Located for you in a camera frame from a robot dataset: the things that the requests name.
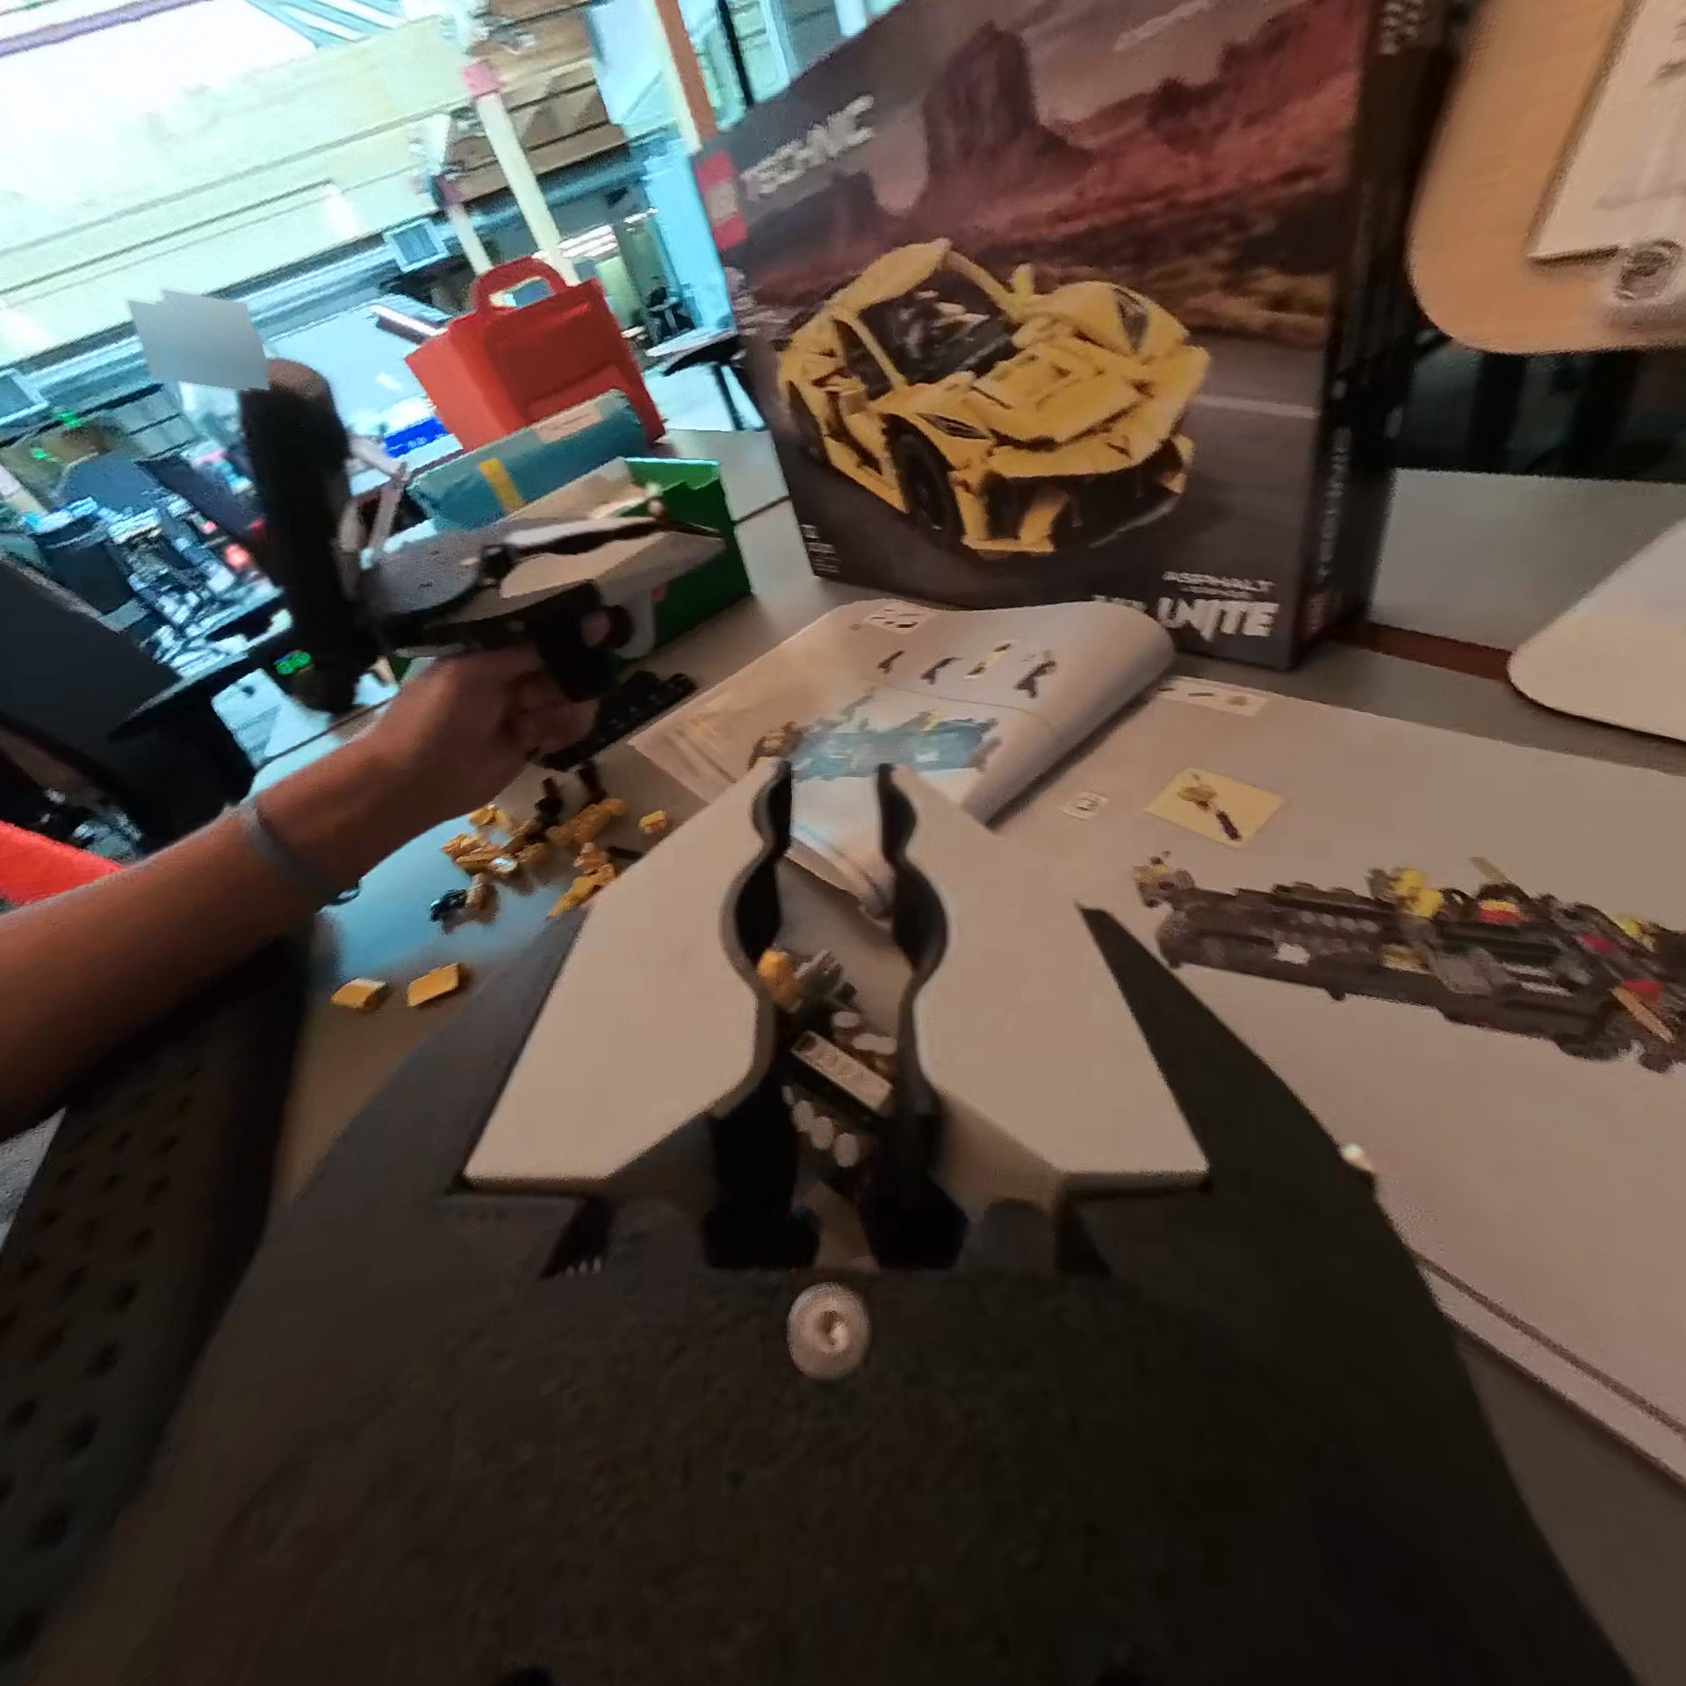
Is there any open instruction booklet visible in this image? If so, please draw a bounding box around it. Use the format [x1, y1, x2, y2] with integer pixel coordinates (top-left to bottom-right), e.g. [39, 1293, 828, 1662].
[631, 598, 1686, 1496]

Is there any person's left forearm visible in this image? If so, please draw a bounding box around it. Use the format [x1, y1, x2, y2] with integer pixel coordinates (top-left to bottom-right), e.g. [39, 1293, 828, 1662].
[0, 737, 398, 1139]

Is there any black office chair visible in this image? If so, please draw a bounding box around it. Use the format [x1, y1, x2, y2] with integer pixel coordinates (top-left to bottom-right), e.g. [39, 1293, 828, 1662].
[0, 554, 259, 844]

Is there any white instruction sheet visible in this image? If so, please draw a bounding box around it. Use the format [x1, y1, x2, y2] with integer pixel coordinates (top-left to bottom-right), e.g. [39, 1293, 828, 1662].
[1527, 0, 1686, 264]

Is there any Lego Technic set box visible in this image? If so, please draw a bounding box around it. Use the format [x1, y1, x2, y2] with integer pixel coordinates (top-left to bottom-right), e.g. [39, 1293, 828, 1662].
[691, 0, 1467, 675]

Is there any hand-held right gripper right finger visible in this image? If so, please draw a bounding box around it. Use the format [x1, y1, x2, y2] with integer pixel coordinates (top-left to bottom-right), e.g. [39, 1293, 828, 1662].
[863, 761, 1209, 1266]

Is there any green box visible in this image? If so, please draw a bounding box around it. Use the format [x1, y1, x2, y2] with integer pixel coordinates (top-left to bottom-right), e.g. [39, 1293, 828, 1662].
[619, 457, 752, 654]

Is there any white stand base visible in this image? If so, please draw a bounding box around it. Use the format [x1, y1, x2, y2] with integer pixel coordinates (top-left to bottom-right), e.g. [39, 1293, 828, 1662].
[1505, 519, 1686, 743]

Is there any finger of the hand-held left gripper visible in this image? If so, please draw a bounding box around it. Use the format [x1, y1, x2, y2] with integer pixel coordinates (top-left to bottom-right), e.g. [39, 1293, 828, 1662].
[490, 512, 729, 576]

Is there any pile of yellow lego pieces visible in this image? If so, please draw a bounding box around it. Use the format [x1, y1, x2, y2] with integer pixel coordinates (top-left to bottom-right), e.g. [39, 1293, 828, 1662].
[428, 776, 674, 923]

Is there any partly built lego car chassis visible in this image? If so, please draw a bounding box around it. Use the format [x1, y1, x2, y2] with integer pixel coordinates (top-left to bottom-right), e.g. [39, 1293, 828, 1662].
[752, 940, 929, 1266]

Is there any teal box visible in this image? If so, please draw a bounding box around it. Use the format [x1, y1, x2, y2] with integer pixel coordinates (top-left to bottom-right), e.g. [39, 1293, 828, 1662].
[408, 387, 636, 528]

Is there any grey wristband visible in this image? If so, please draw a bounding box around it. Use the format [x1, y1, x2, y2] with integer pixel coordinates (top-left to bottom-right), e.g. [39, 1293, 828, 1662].
[243, 802, 332, 910]

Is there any red bag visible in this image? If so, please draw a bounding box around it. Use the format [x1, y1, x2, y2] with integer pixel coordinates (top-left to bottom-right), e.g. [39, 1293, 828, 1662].
[406, 256, 667, 452]

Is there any person's left hand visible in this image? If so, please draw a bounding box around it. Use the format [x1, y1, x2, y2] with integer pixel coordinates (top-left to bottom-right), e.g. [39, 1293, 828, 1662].
[327, 637, 610, 850]

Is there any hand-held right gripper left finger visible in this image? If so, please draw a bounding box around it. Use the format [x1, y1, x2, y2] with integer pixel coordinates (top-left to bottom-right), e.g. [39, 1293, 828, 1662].
[464, 761, 809, 1266]

